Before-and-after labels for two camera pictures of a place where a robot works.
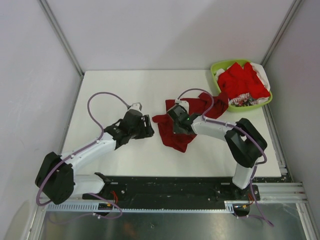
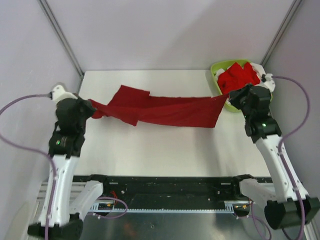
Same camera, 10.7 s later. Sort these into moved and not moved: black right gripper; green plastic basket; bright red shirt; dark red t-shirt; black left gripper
Moved: dark red t-shirt; black right gripper; black left gripper
Not moved: green plastic basket; bright red shirt
